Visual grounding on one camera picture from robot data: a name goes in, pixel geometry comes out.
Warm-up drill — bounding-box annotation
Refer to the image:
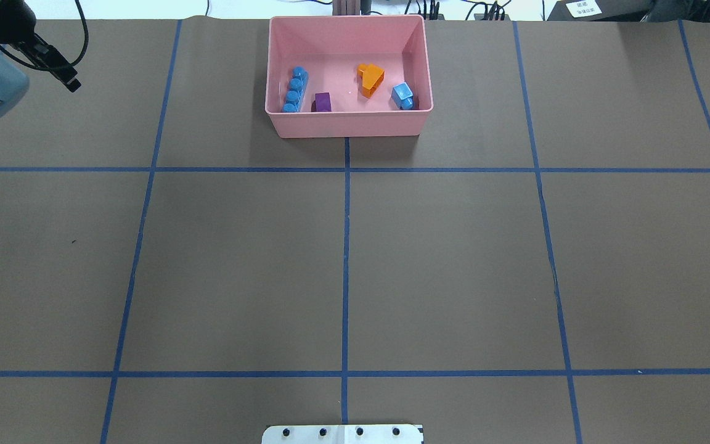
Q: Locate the small blue block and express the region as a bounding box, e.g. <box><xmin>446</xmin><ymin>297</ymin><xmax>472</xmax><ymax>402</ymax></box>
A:
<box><xmin>391</xmin><ymin>82</ymin><xmax>415</xmax><ymax>110</ymax></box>

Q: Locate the long blue block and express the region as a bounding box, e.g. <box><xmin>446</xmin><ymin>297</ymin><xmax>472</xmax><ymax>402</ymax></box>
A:
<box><xmin>282</xmin><ymin>67</ymin><xmax>308</xmax><ymax>113</ymax></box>

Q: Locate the dark box with label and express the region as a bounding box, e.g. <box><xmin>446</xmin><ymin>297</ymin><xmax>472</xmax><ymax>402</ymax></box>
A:
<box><xmin>545</xmin><ymin>1</ymin><xmax>655</xmax><ymax>22</ymax></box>

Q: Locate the aluminium frame post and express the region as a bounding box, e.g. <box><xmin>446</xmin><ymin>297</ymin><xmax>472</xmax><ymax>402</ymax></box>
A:
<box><xmin>332</xmin><ymin>0</ymin><xmax>362</xmax><ymax>16</ymax></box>

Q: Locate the orange block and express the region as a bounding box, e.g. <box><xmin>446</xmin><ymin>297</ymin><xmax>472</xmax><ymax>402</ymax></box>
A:
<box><xmin>357</xmin><ymin>63</ymin><xmax>385</xmax><ymax>99</ymax></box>

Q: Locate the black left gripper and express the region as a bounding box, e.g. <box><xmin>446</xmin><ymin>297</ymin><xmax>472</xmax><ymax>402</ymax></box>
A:
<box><xmin>0</xmin><ymin>1</ymin><xmax>81</xmax><ymax>93</ymax></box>

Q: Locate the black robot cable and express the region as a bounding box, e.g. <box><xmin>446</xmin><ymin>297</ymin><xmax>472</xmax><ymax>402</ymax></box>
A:
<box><xmin>0</xmin><ymin>0</ymin><xmax>89</xmax><ymax>72</ymax></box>

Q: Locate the white metal base plate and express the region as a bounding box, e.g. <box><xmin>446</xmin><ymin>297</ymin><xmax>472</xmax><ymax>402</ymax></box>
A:
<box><xmin>261</xmin><ymin>424</ymin><xmax>425</xmax><ymax>443</ymax></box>

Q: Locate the pink plastic box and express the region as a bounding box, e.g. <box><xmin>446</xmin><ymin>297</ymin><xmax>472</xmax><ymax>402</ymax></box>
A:
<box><xmin>264</xmin><ymin>15</ymin><xmax>435</xmax><ymax>138</ymax></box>

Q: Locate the purple block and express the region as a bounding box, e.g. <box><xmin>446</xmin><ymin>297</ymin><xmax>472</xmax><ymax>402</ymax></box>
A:
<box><xmin>312</xmin><ymin>92</ymin><xmax>332</xmax><ymax>112</ymax></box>

